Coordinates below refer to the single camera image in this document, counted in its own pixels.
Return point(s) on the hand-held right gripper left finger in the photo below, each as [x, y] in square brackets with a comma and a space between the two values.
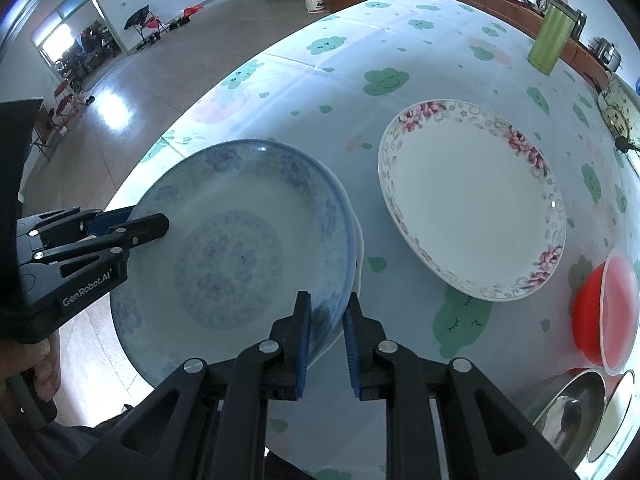
[303, 350]

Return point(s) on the cloud printed tablecloth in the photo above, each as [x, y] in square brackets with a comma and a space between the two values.
[350, 110]

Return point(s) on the green insulated cup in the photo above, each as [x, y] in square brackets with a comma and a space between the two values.
[547, 40]

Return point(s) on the red plastic bag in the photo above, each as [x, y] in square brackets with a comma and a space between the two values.
[192, 11]

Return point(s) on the person's left hand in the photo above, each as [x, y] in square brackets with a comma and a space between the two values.
[42, 370]

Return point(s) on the blue patterned plate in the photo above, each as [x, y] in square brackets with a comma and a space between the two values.
[225, 260]

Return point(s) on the plain white plate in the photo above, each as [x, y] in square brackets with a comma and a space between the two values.
[358, 250]

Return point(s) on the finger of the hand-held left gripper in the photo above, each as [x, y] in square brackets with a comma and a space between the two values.
[112, 221]
[150, 227]

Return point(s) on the white plastic bucket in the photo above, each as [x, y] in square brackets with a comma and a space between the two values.
[316, 5]

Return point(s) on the red folding chair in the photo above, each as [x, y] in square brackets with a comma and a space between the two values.
[67, 102]

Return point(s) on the stainless steel pot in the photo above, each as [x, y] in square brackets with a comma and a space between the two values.
[609, 55]

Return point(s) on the steel kettle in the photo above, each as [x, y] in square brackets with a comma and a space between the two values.
[544, 2]

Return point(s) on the stainless steel bowl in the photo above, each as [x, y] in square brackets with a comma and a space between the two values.
[565, 420]

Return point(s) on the red bowl with white inside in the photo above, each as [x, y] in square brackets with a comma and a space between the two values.
[587, 320]

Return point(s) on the pink floral rimmed plate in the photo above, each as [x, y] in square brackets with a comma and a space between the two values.
[465, 200]

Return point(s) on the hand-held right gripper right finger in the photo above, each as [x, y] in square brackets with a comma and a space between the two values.
[352, 355]

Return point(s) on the black folding rack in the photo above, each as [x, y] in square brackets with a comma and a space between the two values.
[142, 20]

